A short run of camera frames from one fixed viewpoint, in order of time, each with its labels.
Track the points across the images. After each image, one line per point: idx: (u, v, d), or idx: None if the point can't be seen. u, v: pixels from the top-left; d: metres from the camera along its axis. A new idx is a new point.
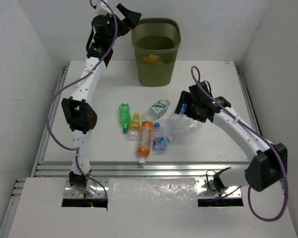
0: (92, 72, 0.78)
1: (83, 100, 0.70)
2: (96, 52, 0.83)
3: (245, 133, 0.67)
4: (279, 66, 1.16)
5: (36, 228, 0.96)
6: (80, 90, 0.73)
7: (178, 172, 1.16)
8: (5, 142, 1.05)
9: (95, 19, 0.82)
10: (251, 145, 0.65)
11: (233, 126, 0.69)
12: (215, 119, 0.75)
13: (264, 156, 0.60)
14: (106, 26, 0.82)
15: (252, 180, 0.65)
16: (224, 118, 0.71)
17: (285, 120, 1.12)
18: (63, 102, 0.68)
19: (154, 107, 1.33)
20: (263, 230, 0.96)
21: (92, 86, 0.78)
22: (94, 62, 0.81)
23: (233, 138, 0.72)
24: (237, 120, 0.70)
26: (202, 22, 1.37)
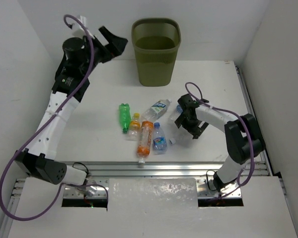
0: (55, 115, 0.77)
1: (40, 154, 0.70)
2: (65, 86, 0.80)
3: (219, 114, 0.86)
4: (279, 66, 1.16)
5: (37, 228, 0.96)
6: (39, 141, 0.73)
7: (178, 172, 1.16)
8: (5, 141, 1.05)
9: (66, 43, 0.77)
10: (223, 120, 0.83)
11: (209, 112, 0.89)
12: (197, 112, 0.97)
13: (234, 124, 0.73)
14: (79, 51, 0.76)
15: (232, 149, 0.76)
16: (202, 108, 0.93)
17: (285, 120, 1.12)
18: (19, 158, 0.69)
19: (154, 107, 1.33)
20: (262, 229, 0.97)
21: (54, 131, 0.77)
22: (59, 101, 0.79)
23: (213, 123, 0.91)
24: (211, 107, 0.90)
26: (202, 22, 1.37)
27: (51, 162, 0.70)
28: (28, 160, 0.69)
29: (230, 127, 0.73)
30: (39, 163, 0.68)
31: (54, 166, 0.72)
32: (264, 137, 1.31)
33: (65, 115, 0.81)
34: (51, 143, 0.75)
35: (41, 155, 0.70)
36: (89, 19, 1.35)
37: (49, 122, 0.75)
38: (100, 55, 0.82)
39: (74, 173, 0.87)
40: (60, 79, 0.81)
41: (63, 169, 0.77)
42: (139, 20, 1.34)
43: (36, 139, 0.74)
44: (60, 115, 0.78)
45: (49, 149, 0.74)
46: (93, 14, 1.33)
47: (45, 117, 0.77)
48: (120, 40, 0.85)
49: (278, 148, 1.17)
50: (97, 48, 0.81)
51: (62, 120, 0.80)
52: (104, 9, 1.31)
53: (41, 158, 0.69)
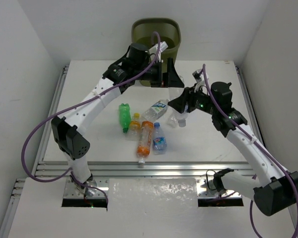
0: (98, 97, 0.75)
1: (74, 126, 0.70)
2: (114, 75, 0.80)
3: (262, 157, 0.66)
4: (279, 66, 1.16)
5: (37, 228, 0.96)
6: (77, 114, 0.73)
7: (178, 172, 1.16)
8: (5, 141, 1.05)
9: (136, 43, 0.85)
10: (265, 169, 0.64)
11: (249, 148, 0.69)
12: (229, 135, 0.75)
13: (279, 184, 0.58)
14: (141, 54, 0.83)
15: (262, 203, 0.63)
16: (239, 136, 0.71)
17: (285, 120, 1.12)
18: (54, 121, 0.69)
19: (154, 107, 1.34)
20: (263, 229, 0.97)
21: (93, 112, 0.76)
22: (106, 86, 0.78)
23: (247, 160, 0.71)
24: (254, 141, 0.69)
26: (203, 22, 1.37)
27: (81, 135, 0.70)
28: (62, 128, 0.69)
29: (273, 187, 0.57)
30: (71, 133, 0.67)
31: (81, 141, 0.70)
32: (264, 137, 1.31)
33: (106, 101, 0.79)
34: (87, 120, 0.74)
35: (74, 126, 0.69)
36: (89, 20, 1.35)
37: (90, 101, 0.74)
38: (154, 78, 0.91)
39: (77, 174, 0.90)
40: (112, 68, 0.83)
41: (87, 147, 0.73)
42: (141, 20, 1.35)
43: (74, 112, 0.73)
44: (102, 99, 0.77)
45: (83, 125, 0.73)
46: (93, 14, 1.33)
47: (89, 96, 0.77)
48: (174, 77, 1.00)
49: (278, 148, 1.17)
50: (155, 69, 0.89)
51: (102, 104, 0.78)
52: (104, 10, 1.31)
53: (74, 129, 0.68)
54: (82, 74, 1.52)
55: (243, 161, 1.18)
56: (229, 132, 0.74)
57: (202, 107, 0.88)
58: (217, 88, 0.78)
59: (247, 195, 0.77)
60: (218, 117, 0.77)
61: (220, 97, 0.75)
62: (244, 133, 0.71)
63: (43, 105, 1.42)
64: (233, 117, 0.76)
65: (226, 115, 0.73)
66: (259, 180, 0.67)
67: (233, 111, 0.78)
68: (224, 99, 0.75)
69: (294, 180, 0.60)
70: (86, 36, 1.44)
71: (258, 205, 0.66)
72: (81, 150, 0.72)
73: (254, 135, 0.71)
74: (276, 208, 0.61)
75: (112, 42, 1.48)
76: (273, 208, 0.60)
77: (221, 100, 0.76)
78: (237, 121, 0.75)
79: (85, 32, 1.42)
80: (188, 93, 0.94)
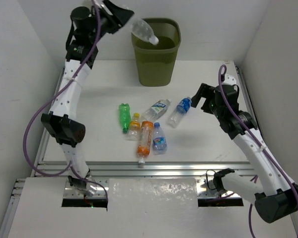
0: (73, 80, 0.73)
1: (64, 116, 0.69)
2: (76, 53, 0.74)
3: (269, 167, 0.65)
4: (279, 66, 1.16)
5: (36, 228, 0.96)
6: (61, 103, 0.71)
7: (178, 172, 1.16)
8: (4, 141, 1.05)
9: (75, 12, 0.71)
10: (272, 180, 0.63)
11: (257, 155, 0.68)
12: (237, 139, 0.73)
13: (285, 197, 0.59)
14: (87, 20, 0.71)
15: (262, 210, 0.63)
16: (248, 142, 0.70)
17: (285, 120, 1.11)
18: (44, 118, 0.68)
19: (154, 107, 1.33)
20: (263, 229, 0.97)
21: (74, 95, 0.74)
22: (75, 67, 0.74)
23: (253, 166, 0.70)
24: (262, 148, 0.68)
26: (203, 22, 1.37)
27: (75, 121, 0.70)
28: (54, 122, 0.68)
29: (279, 199, 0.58)
30: (65, 123, 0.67)
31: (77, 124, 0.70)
32: (264, 137, 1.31)
33: (81, 80, 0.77)
34: (73, 105, 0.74)
35: (65, 116, 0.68)
36: None
37: (67, 86, 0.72)
38: (108, 28, 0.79)
39: (77, 169, 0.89)
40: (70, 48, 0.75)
41: (84, 128, 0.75)
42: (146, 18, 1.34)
43: (57, 102, 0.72)
44: (77, 80, 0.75)
45: (72, 111, 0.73)
46: None
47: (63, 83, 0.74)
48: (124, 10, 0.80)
49: (279, 148, 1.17)
50: (105, 19, 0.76)
51: (79, 85, 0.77)
52: None
53: (66, 118, 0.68)
54: None
55: (243, 161, 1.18)
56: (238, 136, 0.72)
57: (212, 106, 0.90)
58: (223, 88, 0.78)
59: (247, 196, 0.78)
60: (226, 119, 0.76)
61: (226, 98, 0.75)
62: (254, 139, 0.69)
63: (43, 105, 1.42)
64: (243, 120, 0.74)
65: (237, 119, 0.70)
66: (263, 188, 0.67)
67: (242, 113, 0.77)
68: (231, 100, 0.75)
69: None
70: None
71: (257, 210, 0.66)
72: (78, 134, 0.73)
73: (263, 142, 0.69)
74: (277, 217, 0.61)
75: (112, 42, 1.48)
76: (275, 216, 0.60)
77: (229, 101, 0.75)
78: (247, 124, 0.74)
79: None
80: (207, 89, 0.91)
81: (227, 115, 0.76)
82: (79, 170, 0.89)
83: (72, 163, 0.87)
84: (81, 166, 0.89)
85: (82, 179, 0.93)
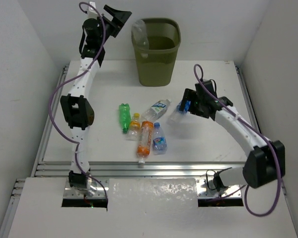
0: (88, 70, 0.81)
1: (81, 96, 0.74)
2: (90, 54, 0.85)
3: (246, 131, 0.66)
4: (279, 66, 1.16)
5: (36, 228, 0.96)
6: (77, 88, 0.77)
7: (178, 172, 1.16)
8: (5, 141, 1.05)
9: (85, 22, 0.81)
10: (249, 140, 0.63)
11: (233, 124, 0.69)
12: (217, 116, 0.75)
13: (261, 151, 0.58)
14: (97, 28, 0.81)
15: (251, 176, 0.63)
16: (224, 115, 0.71)
17: (285, 120, 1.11)
18: (62, 99, 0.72)
19: (154, 107, 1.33)
20: (263, 229, 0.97)
21: (88, 83, 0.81)
22: (89, 62, 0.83)
23: (234, 137, 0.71)
24: (237, 117, 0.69)
26: (203, 22, 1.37)
27: (88, 102, 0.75)
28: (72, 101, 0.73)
29: (255, 154, 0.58)
30: (82, 101, 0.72)
31: (89, 105, 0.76)
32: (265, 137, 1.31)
33: (93, 72, 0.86)
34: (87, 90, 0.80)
35: (82, 95, 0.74)
36: None
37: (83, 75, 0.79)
38: (111, 31, 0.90)
39: (80, 160, 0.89)
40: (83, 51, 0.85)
41: (93, 113, 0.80)
42: (147, 18, 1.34)
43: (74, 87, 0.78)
44: (91, 71, 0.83)
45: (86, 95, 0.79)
46: None
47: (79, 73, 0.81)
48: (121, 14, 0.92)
49: None
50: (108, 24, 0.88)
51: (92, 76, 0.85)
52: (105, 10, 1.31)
53: (82, 98, 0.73)
54: None
55: (243, 161, 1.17)
56: (216, 113, 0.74)
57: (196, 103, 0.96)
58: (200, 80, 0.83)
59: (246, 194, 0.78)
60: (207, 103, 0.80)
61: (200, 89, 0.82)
62: (228, 111, 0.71)
63: (44, 105, 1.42)
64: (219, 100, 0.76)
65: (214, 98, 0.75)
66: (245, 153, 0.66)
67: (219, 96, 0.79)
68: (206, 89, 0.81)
69: (276, 148, 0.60)
70: None
71: (249, 181, 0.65)
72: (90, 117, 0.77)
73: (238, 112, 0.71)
74: (263, 180, 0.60)
75: (112, 42, 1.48)
76: (260, 178, 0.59)
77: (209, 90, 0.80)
78: (224, 103, 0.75)
79: None
80: (190, 92, 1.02)
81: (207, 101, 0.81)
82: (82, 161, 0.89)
83: (77, 151, 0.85)
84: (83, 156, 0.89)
85: (85, 172, 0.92)
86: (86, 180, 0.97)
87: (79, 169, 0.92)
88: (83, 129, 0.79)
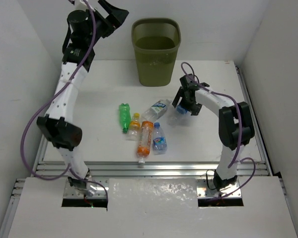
0: (69, 83, 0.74)
1: (60, 118, 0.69)
2: (73, 56, 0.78)
3: (217, 99, 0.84)
4: (279, 66, 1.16)
5: (36, 228, 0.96)
6: (57, 106, 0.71)
7: (178, 172, 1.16)
8: (5, 141, 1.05)
9: (71, 17, 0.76)
10: (219, 105, 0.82)
11: (208, 97, 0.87)
12: (196, 95, 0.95)
13: (228, 109, 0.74)
14: (84, 24, 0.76)
15: (224, 135, 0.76)
16: (200, 91, 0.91)
17: (285, 120, 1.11)
18: (39, 124, 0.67)
19: (154, 107, 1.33)
20: (263, 229, 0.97)
21: (71, 98, 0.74)
22: (72, 70, 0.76)
23: (210, 107, 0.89)
24: (210, 91, 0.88)
26: (202, 22, 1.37)
27: (70, 124, 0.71)
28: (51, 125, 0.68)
29: (224, 112, 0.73)
30: (62, 125, 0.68)
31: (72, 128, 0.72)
32: (265, 137, 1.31)
33: (77, 83, 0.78)
34: (70, 108, 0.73)
35: (61, 118, 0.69)
36: None
37: (63, 89, 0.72)
38: (104, 29, 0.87)
39: (76, 171, 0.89)
40: (67, 51, 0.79)
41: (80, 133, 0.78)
42: (147, 18, 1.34)
43: (54, 105, 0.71)
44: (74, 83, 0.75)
45: (69, 114, 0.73)
46: None
47: (60, 86, 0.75)
48: (117, 11, 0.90)
49: (278, 148, 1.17)
50: (99, 21, 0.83)
51: (76, 88, 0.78)
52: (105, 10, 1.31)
53: (62, 122, 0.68)
54: None
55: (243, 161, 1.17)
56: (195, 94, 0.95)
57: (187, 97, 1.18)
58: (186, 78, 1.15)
59: None
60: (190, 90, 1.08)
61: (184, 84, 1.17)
62: (204, 89, 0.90)
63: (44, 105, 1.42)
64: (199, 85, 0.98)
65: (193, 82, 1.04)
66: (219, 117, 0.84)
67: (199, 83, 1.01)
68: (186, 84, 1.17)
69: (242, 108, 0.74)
70: None
71: (224, 142, 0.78)
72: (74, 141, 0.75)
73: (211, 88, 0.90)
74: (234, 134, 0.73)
75: (112, 42, 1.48)
76: (231, 134, 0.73)
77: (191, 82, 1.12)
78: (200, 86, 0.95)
79: None
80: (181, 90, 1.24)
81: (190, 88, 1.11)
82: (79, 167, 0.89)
83: (71, 166, 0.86)
84: (80, 166, 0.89)
85: (83, 179, 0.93)
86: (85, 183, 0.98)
87: (76, 177, 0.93)
88: (71, 149, 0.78)
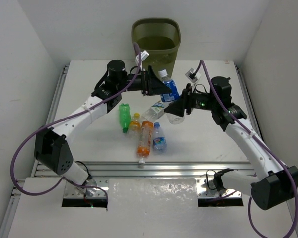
0: (88, 111, 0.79)
1: (62, 135, 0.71)
2: (103, 95, 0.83)
3: (260, 151, 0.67)
4: (279, 66, 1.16)
5: (36, 228, 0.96)
6: (66, 125, 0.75)
7: (179, 172, 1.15)
8: (5, 141, 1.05)
9: (111, 63, 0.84)
10: (263, 163, 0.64)
11: (247, 141, 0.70)
12: (228, 129, 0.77)
13: (275, 178, 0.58)
14: (120, 72, 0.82)
15: (259, 196, 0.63)
16: (238, 130, 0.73)
17: (285, 120, 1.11)
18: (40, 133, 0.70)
19: (154, 107, 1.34)
20: (263, 229, 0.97)
21: (81, 124, 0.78)
22: (95, 102, 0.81)
23: (245, 153, 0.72)
24: (252, 135, 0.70)
26: (203, 22, 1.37)
27: (67, 146, 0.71)
28: (49, 138, 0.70)
29: (269, 180, 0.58)
30: (56, 143, 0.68)
31: (67, 151, 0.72)
32: (264, 137, 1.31)
33: (95, 115, 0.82)
34: (75, 132, 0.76)
35: (63, 135, 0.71)
36: (88, 20, 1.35)
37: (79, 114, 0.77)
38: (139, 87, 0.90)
39: (74, 179, 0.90)
40: (99, 89, 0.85)
41: (69, 163, 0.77)
42: (147, 19, 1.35)
43: (63, 123, 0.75)
44: (92, 113, 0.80)
45: (71, 135, 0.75)
46: (93, 15, 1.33)
47: (78, 110, 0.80)
48: (159, 83, 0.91)
49: (278, 148, 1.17)
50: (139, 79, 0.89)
51: (91, 118, 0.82)
52: (104, 11, 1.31)
53: (61, 138, 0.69)
54: (82, 74, 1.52)
55: (243, 161, 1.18)
56: (227, 128, 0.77)
57: (203, 105, 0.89)
58: (218, 82, 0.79)
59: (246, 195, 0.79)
60: (218, 111, 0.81)
61: (220, 92, 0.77)
62: (245, 130, 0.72)
63: (43, 105, 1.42)
64: (233, 112, 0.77)
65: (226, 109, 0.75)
66: (257, 174, 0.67)
67: (233, 106, 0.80)
68: (224, 92, 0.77)
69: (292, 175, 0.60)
70: (85, 35, 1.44)
71: (255, 200, 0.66)
72: (61, 165, 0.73)
73: (253, 129, 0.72)
74: (273, 202, 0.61)
75: (112, 42, 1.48)
76: (270, 202, 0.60)
77: (223, 95, 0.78)
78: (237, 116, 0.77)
79: (85, 32, 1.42)
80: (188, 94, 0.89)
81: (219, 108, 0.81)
82: (79, 174, 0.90)
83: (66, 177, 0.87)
84: (79, 174, 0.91)
85: (80, 185, 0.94)
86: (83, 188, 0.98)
87: (74, 183, 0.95)
88: (57, 173, 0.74)
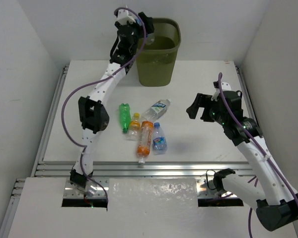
0: (111, 77, 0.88)
1: (98, 101, 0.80)
2: (118, 59, 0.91)
3: (273, 177, 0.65)
4: (279, 66, 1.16)
5: (36, 228, 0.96)
6: (98, 92, 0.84)
7: (180, 172, 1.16)
8: (5, 141, 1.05)
9: (120, 29, 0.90)
10: (276, 190, 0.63)
11: (260, 164, 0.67)
12: (241, 145, 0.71)
13: (287, 208, 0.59)
14: (131, 36, 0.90)
15: (263, 217, 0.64)
16: (253, 150, 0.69)
17: (285, 120, 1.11)
18: (81, 100, 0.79)
19: (154, 107, 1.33)
20: (263, 229, 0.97)
21: (109, 89, 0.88)
22: (115, 68, 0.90)
23: (255, 173, 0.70)
24: (267, 158, 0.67)
26: (202, 22, 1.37)
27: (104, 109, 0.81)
28: (88, 105, 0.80)
29: (281, 210, 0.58)
30: (98, 106, 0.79)
31: (104, 112, 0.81)
32: (264, 137, 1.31)
33: (116, 80, 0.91)
34: (106, 96, 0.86)
35: (99, 101, 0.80)
36: (88, 20, 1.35)
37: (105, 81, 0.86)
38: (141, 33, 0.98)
39: (85, 162, 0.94)
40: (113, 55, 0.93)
41: (108, 121, 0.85)
42: None
43: (95, 90, 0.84)
44: (114, 78, 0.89)
45: (105, 99, 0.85)
46: (93, 14, 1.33)
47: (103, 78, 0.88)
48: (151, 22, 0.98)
49: (279, 148, 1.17)
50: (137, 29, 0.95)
51: (114, 83, 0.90)
52: (104, 10, 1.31)
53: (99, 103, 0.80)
54: (82, 74, 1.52)
55: (243, 161, 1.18)
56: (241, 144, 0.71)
57: (214, 115, 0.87)
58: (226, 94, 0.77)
59: (247, 197, 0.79)
60: (230, 125, 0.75)
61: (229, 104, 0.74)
62: (260, 149, 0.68)
63: (44, 105, 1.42)
64: (248, 127, 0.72)
65: (240, 125, 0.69)
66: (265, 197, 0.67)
67: (247, 120, 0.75)
68: (234, 105, 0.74)
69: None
70: (85, 35, 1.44)
71: (258, 217, 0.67)
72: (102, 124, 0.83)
73: (267, 151, 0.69)
74: (278, 225, 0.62)
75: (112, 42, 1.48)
76: (276, 225, 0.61)
77: (231, 106, 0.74)
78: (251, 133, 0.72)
79: (85, 32, 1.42)
80: (203, 98, 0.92)
81: (231, 121, 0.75)
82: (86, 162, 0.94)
83: (84, 152, 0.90)
84: (88, 158, 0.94)
85: (87, 174, 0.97)
86: (86, 182, 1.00)
87: (81, 170, 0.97)
88: (95, 132, 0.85)
